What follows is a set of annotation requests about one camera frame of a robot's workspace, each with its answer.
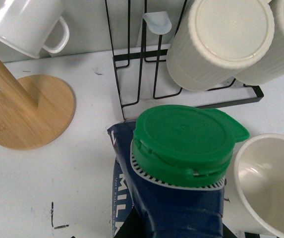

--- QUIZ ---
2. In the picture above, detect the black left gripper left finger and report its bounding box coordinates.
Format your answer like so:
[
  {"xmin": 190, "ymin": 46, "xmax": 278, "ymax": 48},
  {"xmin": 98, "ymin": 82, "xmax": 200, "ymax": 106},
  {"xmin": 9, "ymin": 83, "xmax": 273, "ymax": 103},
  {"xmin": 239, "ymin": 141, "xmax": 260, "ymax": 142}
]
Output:
[{"xmin": 115, "ymin": 208, "xmax": 146, "ymax": 238}]

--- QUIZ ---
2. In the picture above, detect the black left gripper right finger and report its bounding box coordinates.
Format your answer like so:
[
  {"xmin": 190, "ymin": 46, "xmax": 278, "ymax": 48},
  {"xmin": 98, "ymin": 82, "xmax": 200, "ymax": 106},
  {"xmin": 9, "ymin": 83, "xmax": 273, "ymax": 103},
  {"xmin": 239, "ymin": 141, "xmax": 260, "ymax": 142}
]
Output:
[{"xmin": 223, "ymin": 224, "xmax": 242, "ymax": 238}]

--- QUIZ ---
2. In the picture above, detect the blue white milk carton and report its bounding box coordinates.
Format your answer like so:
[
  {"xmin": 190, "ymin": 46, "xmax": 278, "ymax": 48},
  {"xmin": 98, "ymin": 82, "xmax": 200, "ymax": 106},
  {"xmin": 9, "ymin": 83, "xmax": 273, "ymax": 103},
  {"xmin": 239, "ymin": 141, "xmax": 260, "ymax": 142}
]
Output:
[{"xmin": 108, "ymin": 105, "xmax": 249, "ymax": 238}]

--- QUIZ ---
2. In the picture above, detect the cream mug black handle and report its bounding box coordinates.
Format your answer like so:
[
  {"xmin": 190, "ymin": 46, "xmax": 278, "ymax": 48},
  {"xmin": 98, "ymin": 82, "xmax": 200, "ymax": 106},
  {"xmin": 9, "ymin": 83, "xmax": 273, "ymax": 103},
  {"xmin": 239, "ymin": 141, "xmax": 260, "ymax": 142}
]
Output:
[{"xmin": 231, "ymin": 133, "xmax": 284, "ymax": 238}]

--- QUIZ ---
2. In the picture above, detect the wooden mug tree stand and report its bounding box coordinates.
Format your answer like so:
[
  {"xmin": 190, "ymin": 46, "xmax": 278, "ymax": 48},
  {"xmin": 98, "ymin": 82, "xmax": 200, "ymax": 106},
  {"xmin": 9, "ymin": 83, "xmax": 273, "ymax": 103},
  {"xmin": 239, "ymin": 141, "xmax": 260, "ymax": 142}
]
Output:
[{"xmin": 0, "ymin": 60, "xmax": 75, "ymax": 150}]

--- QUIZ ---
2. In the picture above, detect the right cream ribbed mug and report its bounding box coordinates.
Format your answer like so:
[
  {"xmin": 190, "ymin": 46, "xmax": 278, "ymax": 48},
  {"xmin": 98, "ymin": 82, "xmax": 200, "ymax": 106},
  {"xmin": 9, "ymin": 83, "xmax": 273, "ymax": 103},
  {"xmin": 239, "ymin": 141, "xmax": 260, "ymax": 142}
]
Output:
[{"xmin": 235, "ymin": 0, "xmax": 284, "ymax": 86}]

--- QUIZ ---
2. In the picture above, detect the cream ribbed mug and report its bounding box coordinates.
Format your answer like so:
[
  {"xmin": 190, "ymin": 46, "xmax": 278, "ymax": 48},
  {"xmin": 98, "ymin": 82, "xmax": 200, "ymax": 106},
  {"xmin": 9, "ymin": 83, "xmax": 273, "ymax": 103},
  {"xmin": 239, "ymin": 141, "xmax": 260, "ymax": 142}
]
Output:
[
  {"xmin": 167, "ymin": 0, "xmax": 274, "ymax": 92},
  {"xmin": 235, "ymin": 0, "xmax": 284, "ymax": 86}
]

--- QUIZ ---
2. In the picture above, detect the left cream ribbed mug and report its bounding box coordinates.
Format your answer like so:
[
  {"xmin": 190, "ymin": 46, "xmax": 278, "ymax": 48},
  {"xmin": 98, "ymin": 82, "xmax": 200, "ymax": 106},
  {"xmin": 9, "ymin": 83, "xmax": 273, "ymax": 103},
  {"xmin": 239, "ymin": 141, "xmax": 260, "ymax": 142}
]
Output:
[{"xmin": 167, "ymin": 0, "xmax": 274, "ymax": 92}]

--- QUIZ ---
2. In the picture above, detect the white enamel mug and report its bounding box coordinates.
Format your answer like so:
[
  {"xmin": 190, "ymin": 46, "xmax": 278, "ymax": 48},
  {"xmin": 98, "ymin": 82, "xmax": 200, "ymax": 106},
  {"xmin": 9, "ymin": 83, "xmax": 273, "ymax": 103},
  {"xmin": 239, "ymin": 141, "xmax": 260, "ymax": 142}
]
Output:
[{"xmin": 0, "ymin": 0, "xmax": 70, "ymax": 59}]

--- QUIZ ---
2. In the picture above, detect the black wire cup rack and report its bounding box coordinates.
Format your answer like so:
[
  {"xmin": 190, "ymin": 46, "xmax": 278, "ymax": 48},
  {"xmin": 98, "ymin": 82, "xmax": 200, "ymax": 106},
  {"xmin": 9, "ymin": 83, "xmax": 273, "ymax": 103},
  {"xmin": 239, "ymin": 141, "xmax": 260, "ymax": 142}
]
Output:
[{"xmin": 112, "ymin": 0, "xmax": 264, "ymax": 120}]

